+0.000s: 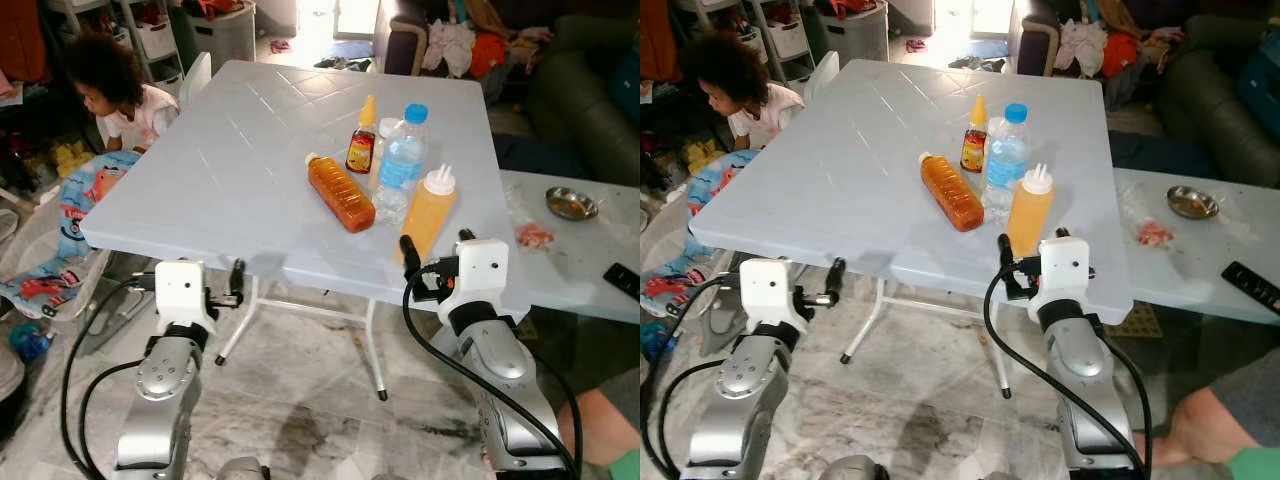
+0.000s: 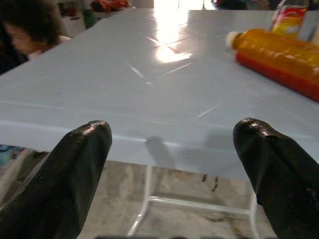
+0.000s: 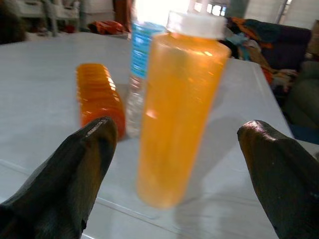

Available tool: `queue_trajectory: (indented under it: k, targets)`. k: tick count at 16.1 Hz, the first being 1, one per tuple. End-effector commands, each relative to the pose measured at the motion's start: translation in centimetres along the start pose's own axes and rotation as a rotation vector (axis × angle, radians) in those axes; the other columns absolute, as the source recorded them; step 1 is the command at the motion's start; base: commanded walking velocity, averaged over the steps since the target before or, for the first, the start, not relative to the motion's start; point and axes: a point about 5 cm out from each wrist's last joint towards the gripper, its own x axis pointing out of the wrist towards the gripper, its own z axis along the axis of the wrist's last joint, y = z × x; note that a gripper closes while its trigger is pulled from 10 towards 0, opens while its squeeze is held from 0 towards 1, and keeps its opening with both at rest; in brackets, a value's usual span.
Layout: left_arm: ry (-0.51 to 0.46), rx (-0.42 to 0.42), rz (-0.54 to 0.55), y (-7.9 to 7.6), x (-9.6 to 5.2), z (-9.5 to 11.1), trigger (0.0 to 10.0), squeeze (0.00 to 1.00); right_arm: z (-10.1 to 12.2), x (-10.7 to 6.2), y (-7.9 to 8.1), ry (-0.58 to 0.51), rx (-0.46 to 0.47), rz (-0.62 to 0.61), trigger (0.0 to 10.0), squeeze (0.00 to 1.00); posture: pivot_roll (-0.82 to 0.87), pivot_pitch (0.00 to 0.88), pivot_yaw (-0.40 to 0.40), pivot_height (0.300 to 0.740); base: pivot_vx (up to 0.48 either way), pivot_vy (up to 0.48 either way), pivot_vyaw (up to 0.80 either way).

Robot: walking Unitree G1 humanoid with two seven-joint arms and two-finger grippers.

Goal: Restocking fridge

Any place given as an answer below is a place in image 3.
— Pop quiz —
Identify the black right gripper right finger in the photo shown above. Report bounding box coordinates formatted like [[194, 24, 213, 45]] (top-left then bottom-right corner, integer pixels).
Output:
[[236, 119, 319, 239]]

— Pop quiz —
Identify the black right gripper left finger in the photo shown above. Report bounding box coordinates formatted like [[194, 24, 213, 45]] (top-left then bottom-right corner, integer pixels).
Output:
[[0, 116, 118, 239]]

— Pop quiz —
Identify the orange juice bottle white cap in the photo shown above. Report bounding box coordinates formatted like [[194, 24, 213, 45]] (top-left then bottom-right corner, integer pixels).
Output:
[[136, 7, 232, 209]]

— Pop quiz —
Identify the green cushion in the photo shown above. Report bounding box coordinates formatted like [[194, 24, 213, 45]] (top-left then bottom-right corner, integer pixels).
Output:
[[283, 61, 319, 130]]

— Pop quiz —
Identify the orange ribbed plastic bottle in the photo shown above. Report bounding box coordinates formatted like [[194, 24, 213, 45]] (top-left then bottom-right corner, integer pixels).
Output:
[[74, 63, 127, 140]]

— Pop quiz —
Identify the colourful clothes pile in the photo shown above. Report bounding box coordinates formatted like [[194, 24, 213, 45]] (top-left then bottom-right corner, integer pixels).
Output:
[[224, 16, 300, 90]]

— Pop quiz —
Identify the dark purple sofa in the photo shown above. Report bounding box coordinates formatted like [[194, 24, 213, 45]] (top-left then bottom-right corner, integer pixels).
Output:
[[225, 17, 319, 75]]

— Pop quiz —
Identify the clear water bottle blue label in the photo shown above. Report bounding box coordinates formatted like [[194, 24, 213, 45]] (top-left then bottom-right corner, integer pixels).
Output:
[[126, 0, 170, 139]]

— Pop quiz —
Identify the orange cloth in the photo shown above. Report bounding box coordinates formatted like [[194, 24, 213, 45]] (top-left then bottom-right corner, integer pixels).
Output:
[[87, 20, 130, 34]]

